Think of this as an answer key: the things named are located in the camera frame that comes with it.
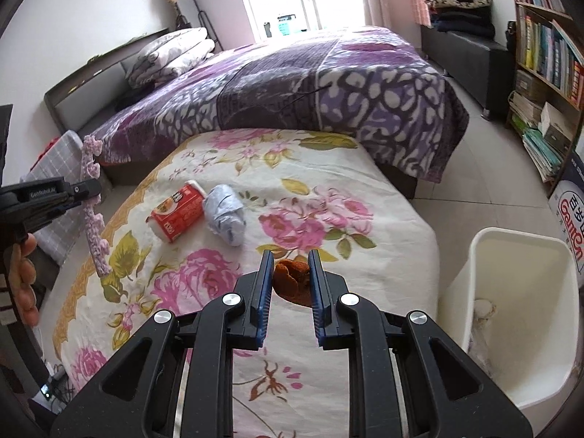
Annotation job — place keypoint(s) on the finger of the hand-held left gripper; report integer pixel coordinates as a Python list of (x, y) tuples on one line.
[(82, 189)]

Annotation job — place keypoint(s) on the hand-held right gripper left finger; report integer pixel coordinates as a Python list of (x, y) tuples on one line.
[(267, 301)]

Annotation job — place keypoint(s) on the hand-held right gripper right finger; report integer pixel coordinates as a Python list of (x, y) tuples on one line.
[(317, 301)]

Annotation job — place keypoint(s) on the orange peel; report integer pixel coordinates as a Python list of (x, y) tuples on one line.
[(292, 283)]

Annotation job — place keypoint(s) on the pink crochet strip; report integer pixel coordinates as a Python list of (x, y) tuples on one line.
[(93, 223)]

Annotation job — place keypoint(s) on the white plastic trash bin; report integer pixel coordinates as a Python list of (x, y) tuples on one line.
[(524, 283)]

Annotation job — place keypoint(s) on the person's left hand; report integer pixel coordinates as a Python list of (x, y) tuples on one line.
[(25, 278)]

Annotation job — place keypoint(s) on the grey checkered cloth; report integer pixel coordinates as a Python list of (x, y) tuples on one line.
[(59, 155)]

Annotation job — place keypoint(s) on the red cloth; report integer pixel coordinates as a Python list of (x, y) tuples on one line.
[(45, 150)]

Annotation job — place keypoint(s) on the red instant noodle cup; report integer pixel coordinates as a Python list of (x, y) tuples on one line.
[(175, 212)]

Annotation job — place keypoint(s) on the crumpled grey-blue paper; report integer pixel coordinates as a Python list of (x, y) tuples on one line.
[(223, 214)]

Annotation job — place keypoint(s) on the floral covered table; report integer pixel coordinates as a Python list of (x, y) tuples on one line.
[(319, 182)]

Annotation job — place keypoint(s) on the grey floral pillow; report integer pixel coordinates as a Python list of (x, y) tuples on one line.
[(173, 68), (175, 43)]

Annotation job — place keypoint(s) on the white crumpled tissue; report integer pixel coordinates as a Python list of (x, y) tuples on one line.
[(484, 309)]

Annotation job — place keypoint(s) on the teal basket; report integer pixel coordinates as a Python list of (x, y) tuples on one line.
[(285, 25)]

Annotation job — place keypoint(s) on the blue water carton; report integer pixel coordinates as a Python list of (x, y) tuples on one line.
[(570, 219)]

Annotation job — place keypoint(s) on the stack of teal books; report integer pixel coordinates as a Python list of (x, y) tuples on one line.
[(543, 155)]

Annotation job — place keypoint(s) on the black bench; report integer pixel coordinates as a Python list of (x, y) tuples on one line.
[(465, 64)]

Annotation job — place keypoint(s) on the stack of pale books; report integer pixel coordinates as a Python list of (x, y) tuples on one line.
[(524, 112)]

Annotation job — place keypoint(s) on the beige cardboard box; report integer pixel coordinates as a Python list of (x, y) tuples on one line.
[(554, 127)]

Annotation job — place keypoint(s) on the grey storage box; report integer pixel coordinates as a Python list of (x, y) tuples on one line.
[(529, 84)]

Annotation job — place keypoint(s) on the wooden bookshelf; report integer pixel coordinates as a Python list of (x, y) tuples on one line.
[(575, 114)]

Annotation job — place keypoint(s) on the pile of folded clothes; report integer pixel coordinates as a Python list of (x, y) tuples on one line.
[(458, 13)]

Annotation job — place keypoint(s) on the row of upright books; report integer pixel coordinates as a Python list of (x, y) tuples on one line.
[(547, 54)]

